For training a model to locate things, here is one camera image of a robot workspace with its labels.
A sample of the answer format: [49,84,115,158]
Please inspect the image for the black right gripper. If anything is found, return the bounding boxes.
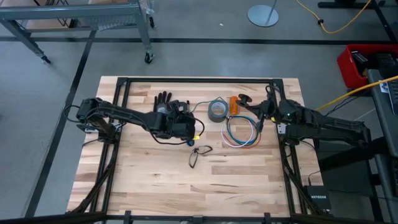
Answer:
[243,99,279,122]

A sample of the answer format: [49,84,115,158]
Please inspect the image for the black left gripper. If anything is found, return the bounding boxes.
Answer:
[157,100,197,141]

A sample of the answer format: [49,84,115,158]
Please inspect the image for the thin green cord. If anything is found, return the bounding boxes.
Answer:
[190,96,240,114]

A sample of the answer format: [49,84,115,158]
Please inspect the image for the orange translucent bottle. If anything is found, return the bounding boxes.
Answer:
[228,95,241,116]

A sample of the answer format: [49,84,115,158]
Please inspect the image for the black glove with green cuff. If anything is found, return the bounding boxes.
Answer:
[152,90,175,115]

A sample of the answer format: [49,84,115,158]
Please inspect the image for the black-framed safety glasses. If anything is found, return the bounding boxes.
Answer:
[188,144,214,169]

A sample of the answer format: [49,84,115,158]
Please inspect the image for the round grey stand base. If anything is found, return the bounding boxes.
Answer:
[247,0,280,28]

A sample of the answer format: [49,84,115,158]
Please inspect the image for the red plastic crate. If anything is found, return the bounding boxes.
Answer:
[336,44,398,90]

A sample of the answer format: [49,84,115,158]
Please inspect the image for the dark grey desk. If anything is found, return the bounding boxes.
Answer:
[368,68,398,224]

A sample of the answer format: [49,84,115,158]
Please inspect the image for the black floor stand leg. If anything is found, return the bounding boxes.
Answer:
[317,0,398,44]

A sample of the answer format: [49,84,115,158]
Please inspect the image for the blue coiled cable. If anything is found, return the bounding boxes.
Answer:
[226,115,259,146]

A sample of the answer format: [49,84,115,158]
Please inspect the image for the black aluminium table frame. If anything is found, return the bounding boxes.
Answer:
[0,77,398,224]

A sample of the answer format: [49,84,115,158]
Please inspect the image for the dark green coiled cable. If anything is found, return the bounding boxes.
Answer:
[226,116,261,146]

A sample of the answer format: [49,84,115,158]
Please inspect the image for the red coiled cable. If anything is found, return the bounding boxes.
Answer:
[223,123,262,149]

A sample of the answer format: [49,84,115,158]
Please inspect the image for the yellow hanging cable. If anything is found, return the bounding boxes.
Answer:
[315,75,398,112]

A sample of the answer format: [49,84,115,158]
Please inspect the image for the black Netgear network switch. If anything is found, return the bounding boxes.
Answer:
[303,185,333,212]

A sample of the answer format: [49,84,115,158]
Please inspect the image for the yellow extension cord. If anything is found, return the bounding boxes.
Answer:
[294,0,373,35]

